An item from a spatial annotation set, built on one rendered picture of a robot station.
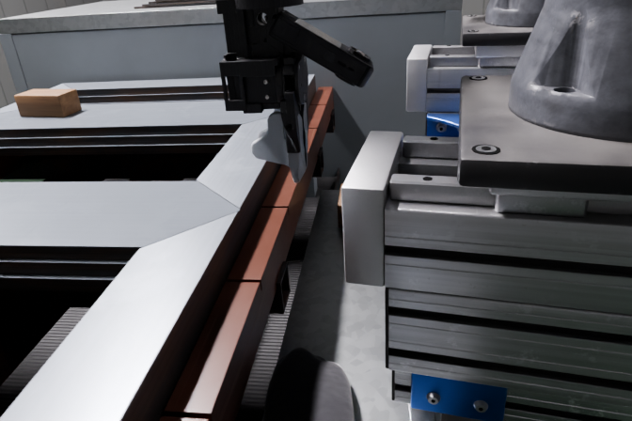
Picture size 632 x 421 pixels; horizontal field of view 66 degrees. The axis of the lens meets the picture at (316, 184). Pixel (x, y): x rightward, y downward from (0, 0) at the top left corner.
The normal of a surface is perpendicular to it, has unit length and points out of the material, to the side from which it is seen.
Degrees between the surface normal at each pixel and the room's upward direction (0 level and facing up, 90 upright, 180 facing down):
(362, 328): 0
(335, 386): 19
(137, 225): 0
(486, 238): 90
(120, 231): 0
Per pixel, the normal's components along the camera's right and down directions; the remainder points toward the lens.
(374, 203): -0.26, 0.42
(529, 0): -0.50, 0.10
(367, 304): -0.06, -0.91
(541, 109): -0.93, 0.20
